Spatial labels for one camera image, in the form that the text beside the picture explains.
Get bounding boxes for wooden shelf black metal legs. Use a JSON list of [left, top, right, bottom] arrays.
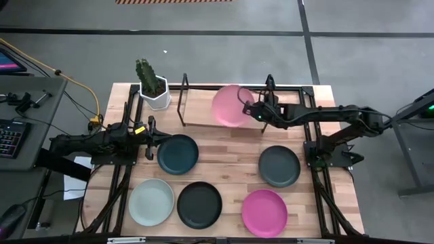
[[176, 73, 276, 134]]

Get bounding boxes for white paper sheet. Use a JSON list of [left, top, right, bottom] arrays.
[[63, 155, 93, 201]]

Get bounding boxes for silver aluminium bracket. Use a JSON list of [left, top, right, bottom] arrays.
[[296, 238, 335, 244], [107, 237, 146, 244]]

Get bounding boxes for black backlit keyboard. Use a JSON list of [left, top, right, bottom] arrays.
[[0, 118, 31, 159]]

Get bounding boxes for yellow cable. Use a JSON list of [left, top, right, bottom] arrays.
[[0, 37, 102, 125]]

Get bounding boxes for dark teal plate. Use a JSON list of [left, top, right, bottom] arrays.
[[156, 134, 199, 176]]

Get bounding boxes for black clamp tool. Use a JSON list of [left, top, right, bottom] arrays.
[[5, 90, 54, 115]]

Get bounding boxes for black computer mouse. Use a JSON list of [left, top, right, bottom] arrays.
[[0, 204, 27, 238]]

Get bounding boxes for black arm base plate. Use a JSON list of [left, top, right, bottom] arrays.
[[303, 140, 353, 167], [90, 148, 140, 166]]

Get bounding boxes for light pink plate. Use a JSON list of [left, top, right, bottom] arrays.
[[211, 84, 255, 128]]

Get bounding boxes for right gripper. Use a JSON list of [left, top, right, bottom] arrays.
[[241, 91, 284, 129]]

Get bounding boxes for pale grey plate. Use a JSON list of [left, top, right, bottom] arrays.
[[128, 178, 175, 227]]

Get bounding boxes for dark grey plate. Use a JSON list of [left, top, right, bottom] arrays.
[[258, 145, 301, 188]]

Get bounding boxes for computer monitor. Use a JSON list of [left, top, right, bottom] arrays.
[[0, 47, 28, 75]]

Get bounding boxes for magenta plate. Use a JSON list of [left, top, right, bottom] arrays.
[[241, 188, 288, 238]]

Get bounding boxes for black device green light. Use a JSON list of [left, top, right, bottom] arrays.
[[420, 101, 434, 119]]

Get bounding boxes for black flat box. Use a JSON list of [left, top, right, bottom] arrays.
[[35, 148, 92, 182]]

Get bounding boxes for grey metal stand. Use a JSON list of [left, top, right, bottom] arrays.
[[372, 88, 434, 197]]

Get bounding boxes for green cactus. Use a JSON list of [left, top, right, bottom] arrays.
[[135, 58, 160, 96]]

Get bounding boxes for grey desk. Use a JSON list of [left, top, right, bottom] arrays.
[[0, 75, 68, 240]]

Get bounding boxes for black plate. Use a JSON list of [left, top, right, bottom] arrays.
[[176, 181, 223, 230]]

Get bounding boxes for white hexagonal plant pot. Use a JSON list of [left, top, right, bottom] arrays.
[[139, 75, 172, 111]]

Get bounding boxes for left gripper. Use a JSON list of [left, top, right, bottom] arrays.
[[135, 115, 173, 161]]

